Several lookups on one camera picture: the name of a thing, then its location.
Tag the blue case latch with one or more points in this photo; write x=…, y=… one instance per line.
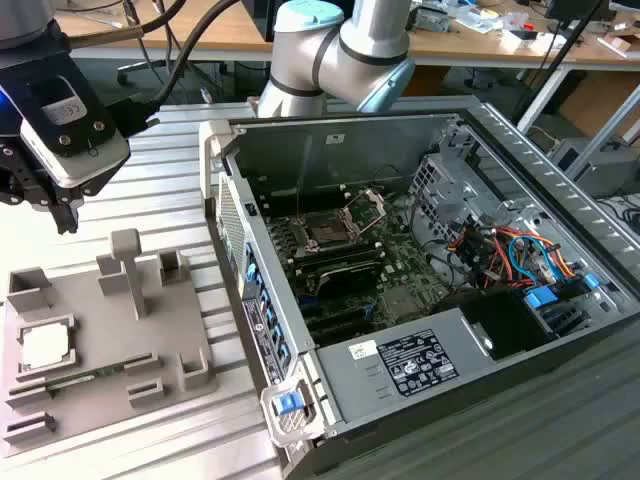
x=289, y=404

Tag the small brown cardboard piece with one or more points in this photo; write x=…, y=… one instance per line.
x=622, y=46

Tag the silver square CPU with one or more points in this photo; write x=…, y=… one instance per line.
x=46, y=348

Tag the small blue clip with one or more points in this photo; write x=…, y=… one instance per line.
x=590, y=281

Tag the brown cardboard box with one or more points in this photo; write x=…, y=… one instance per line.
x=600, y=100

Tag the black expansion slot row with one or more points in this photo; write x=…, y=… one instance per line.
x=340, y=320

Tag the grey power supply unit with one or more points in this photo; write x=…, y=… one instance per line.
x=345, y=395

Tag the black graphics card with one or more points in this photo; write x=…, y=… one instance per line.
x=350, y=280

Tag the black monitor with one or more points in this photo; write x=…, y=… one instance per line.
x=575, y=9

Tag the open grey PC case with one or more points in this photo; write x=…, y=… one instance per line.
x=280, y=145

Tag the black tripod pole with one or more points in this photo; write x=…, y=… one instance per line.
x=539, y=87

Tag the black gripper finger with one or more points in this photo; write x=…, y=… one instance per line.
x=66, y=220

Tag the green RAM stick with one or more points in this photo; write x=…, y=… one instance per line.
x=100, y=372

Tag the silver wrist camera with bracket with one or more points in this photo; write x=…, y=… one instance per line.
x=95, y=160

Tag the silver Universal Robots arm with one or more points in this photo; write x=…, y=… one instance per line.
x=320, y=60

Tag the CPU socket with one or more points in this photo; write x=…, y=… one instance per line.
x=327, y=231

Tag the perforated metal drive cage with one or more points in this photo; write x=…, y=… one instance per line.
x=450, y=195

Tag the grey plastic parts rack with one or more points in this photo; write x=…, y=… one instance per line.
x=100, y=340

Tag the black RAM slot row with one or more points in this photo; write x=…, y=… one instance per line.
x=335, y=255
x=325, y=201

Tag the silver chipset heat sink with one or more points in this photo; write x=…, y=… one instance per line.
x=402, y=302

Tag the black plastic shroud box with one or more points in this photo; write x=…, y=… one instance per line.
x=500, y=320

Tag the blue disk carrier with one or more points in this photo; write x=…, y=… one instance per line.
x=541, y=298

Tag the office chair base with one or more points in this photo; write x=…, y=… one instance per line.
x=131, y=74

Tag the grey PC tower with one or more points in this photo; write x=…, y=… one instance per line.
x=610, y=170

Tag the green motherboard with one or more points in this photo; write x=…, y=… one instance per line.
x=407, y=262

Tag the white box with black item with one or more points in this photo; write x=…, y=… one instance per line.
x=525, y=40

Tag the black computer tower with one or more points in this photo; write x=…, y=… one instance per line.
x=257, y=20

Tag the grey metal box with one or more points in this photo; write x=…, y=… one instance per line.
x=434, y=20

